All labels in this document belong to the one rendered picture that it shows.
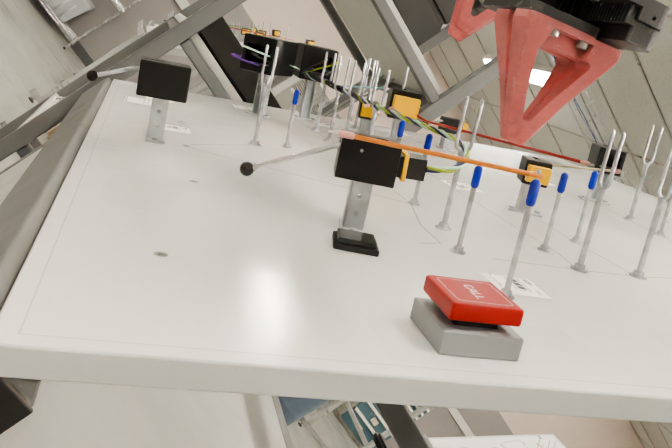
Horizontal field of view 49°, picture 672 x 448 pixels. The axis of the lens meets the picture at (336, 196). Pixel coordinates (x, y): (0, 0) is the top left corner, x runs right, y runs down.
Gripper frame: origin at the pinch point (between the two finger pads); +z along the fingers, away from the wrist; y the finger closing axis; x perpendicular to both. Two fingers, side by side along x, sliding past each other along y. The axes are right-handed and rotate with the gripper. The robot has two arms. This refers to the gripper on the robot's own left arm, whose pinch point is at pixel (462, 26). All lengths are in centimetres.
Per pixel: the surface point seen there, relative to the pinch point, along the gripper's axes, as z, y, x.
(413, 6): -16, 106, 9
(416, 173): 12.9, 1.5, -4.8
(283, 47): 10, 67, 22
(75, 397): 43.3, -10.9, 7.4
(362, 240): 20.2, -4.1, -4.0
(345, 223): 20.7, 2.0, -2.3
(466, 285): 16.5, -18.7, -9.9
